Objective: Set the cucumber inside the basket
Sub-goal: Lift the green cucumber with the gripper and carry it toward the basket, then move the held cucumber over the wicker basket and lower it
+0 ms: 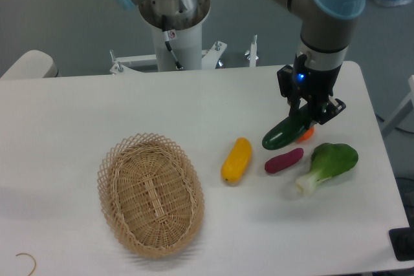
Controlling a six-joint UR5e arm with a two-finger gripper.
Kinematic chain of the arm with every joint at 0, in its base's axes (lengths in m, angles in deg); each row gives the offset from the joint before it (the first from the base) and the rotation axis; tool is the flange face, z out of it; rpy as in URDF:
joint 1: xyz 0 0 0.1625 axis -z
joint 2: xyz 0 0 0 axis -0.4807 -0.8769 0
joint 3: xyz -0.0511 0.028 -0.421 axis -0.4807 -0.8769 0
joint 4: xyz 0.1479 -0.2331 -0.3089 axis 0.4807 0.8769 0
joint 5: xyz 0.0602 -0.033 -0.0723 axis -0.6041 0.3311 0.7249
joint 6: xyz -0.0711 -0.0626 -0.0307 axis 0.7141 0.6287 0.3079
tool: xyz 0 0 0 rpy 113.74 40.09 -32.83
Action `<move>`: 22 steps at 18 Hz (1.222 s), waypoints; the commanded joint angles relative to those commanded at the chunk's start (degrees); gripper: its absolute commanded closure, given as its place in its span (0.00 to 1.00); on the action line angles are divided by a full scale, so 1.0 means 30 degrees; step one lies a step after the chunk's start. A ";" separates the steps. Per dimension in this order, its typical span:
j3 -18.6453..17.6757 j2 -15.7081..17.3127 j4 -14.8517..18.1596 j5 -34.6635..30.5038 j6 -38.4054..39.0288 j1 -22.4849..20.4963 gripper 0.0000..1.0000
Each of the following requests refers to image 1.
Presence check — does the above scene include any white base frame with bolts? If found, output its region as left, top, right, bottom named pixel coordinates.
left=109, top=34, right=259, bottom=75

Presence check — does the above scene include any tan rubber band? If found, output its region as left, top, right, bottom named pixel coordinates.
left=15, top=253, right=38, bottom=275

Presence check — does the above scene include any woven wicker basket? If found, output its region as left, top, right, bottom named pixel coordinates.
left=97, top=133, right=204, bottom=259

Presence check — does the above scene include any yellow pepper toy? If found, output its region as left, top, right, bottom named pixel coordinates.
left=221, top=137, right=253, bottom=184

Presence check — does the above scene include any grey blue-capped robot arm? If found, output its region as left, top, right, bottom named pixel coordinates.
left=116, top=0, right=365, bottom=124

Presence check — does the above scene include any orange tangerine toy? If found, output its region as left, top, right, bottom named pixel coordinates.
left=298, top=127, right=314, bottom=142

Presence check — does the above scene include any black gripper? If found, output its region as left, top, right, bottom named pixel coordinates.
left=277, top=54, right=346, bottom=125

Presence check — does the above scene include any black device at table edge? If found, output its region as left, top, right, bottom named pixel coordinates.
left=389, top=228, right=413, bottom=262

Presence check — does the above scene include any white chair left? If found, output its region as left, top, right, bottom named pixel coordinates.
left=1, top=50, right=61, bottom=81

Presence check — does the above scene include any purple sweet potato toy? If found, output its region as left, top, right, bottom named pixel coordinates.
left=264, top=148, right=304, bottom=174

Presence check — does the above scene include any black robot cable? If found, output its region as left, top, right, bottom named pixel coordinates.
left=161, top=14, right=184, bottom=71

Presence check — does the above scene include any green bok choy toy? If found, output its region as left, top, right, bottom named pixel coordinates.
left=295, top=143, right=359, bottom=196

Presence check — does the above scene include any dark green cucumber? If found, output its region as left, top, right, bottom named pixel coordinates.
left=262, top=105, right=313, bottom=151

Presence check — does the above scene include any white furniture leg right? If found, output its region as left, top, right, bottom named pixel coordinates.
left=380, top=75, right=413, bottom=138

